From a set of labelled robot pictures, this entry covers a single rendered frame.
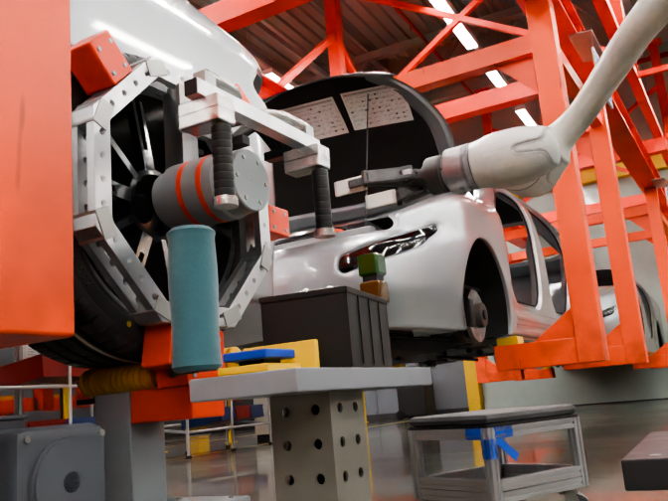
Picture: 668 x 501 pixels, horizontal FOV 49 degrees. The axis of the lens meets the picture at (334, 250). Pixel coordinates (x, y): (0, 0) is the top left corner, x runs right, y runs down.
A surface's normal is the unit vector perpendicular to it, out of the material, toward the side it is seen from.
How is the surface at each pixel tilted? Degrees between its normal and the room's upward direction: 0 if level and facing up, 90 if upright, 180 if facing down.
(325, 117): 143
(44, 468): 90
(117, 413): 90
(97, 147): 90
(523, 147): 93
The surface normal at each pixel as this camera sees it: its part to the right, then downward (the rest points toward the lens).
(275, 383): -0.49, -0.14
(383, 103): -0.25, 0.69
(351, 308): 0.93, -0.15
